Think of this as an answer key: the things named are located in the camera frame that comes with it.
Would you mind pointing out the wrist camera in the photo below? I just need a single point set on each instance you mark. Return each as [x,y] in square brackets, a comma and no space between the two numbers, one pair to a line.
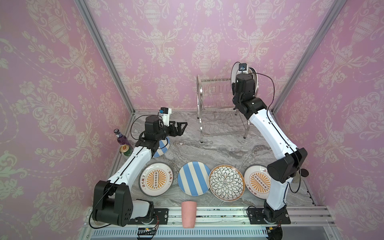
[165,113]
[243,68]

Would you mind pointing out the orange sunburst plate right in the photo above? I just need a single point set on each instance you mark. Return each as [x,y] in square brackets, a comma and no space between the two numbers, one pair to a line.
[258,181]

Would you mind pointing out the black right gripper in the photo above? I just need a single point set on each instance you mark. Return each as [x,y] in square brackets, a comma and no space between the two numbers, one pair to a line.
[244,79]

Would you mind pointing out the aluminium front rail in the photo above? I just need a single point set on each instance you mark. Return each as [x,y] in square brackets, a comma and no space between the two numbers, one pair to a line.
[222,223]

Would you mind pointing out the purple drink bottle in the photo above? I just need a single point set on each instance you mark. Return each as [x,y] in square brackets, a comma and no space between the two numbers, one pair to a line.
[122,139]

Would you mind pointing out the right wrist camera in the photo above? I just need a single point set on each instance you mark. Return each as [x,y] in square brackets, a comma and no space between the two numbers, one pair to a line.
[243,68]

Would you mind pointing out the stainless steel dish rack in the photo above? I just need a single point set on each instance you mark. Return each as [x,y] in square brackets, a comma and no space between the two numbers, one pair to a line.
[216,112]

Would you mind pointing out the orange sunburst plate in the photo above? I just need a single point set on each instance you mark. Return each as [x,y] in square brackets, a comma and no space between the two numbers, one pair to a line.
[258,181]
[156,179]

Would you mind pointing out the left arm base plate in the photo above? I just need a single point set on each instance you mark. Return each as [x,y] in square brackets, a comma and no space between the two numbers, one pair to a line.
[158,216]

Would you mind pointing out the orange sunburst plate left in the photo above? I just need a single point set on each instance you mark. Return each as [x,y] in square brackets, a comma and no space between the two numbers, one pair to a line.
[156,179]

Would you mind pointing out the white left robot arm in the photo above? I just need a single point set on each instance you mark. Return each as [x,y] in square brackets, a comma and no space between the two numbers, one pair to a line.
[113,203]

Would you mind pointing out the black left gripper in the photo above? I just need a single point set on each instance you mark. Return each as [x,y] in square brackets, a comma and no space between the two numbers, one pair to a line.
[179,132]

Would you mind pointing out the blue cream striped plate front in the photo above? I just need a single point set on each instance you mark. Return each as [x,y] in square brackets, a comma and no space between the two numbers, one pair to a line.
[193,178]

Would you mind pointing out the green drink can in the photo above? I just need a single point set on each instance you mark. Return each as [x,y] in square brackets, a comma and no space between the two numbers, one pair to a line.
[126,150]

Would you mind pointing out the pink cup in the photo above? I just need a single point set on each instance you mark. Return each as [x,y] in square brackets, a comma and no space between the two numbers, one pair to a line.
[189,213]

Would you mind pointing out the green red rimmed white plate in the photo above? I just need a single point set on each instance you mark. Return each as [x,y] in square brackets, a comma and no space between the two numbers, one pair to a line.
[255,74]

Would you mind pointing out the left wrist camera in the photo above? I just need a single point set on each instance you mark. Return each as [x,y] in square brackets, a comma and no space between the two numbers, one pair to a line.
[165,113]

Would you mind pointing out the black white flower pattern plate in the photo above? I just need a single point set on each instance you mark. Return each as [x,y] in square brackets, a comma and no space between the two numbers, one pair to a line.
[227,183]

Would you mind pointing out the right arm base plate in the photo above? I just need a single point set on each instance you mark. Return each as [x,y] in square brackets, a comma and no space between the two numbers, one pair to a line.
[270,216]

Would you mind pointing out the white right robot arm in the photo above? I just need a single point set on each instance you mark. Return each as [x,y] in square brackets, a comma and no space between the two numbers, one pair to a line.
[289,157]

